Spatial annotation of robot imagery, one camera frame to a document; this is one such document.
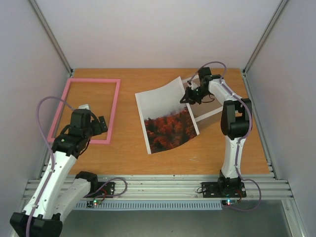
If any white mat board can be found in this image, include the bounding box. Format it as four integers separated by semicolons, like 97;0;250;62
181;75;224;123

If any landscape photo print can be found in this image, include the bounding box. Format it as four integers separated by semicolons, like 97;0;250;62
135;77;199;154

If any pink photo frame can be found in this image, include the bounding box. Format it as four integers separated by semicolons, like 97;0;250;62
47;78;120;145

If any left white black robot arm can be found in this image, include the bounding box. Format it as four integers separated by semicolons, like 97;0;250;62
10;109;108;237

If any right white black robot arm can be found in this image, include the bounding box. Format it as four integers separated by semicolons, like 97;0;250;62
180;67;252;198

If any left small circuit board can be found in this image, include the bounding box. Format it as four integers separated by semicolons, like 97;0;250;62
86;200;102;208

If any small circuit board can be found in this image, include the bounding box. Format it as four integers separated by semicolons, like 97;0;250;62
222;199;239;206
86;200;102;208

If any right small circuit board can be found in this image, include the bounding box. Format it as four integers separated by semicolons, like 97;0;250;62
222;199;239;206

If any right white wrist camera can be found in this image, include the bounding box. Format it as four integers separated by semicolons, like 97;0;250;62
187;81;198;90

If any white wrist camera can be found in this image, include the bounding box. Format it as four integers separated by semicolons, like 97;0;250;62
78;104;91;112
187;81;198;90

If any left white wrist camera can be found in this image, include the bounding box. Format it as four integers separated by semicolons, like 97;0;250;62
78;104;91;112

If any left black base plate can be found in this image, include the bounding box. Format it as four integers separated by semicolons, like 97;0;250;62
92;182;115;198

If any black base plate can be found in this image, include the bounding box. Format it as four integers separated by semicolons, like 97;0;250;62
201;182;247;198
92;182;115;198

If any left aluminium corner post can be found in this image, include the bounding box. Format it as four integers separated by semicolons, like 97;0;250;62
28;0;74;76

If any aluminium corner post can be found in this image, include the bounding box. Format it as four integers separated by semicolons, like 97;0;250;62
242;0;289;75
28;0;74;76

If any aluminium rail base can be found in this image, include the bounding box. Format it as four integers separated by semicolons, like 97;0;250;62
22;173;294;200

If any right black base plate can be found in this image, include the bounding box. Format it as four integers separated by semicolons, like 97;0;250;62
201;182;247;198

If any grey slotted cable duct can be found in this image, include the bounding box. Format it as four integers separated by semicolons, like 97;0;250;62
74;200;222;211

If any right aluminium corner post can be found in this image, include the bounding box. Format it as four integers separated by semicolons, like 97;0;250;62
242;0;289;75

